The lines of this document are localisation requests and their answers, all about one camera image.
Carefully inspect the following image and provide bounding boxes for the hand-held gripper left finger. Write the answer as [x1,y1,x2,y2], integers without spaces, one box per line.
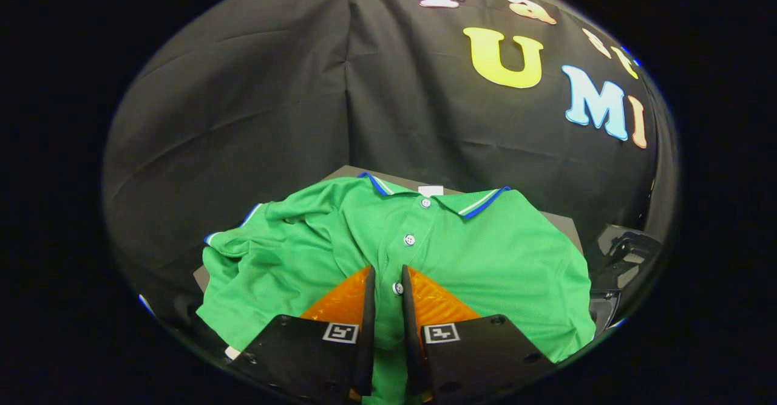
[228,265,378,403]

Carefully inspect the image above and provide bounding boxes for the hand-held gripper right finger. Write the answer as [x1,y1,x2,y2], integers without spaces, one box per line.
[400,264,557,403]

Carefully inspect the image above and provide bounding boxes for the green polo shirt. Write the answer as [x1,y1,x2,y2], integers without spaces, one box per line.
[195,172,597,405]

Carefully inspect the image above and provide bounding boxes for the dark transparent washing machine lid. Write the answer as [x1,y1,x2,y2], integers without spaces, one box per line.
[592,224,663,293]

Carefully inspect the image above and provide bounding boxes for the grey cabinet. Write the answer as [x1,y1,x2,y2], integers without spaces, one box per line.
[193,165,585,296]

